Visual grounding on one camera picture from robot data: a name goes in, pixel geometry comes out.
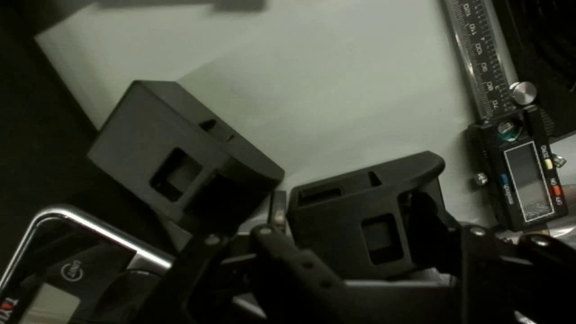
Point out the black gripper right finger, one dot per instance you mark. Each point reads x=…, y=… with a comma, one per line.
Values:
x=515, y=280

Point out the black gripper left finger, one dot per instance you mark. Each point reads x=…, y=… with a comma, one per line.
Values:
x=275, y=275

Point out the black slanted plastic housing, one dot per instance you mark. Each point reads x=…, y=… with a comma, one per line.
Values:
x=335, y=239

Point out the light grey drawer liner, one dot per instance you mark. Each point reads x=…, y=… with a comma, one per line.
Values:
x=329, y=90

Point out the digital caliper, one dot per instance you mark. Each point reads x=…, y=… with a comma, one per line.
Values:
x=527, y=180

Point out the black boxy plastic housing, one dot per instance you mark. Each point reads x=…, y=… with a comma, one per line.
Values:
x=155, y=136

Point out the black tablet with silver rim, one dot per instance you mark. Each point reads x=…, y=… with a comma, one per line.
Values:
x=54, y=288

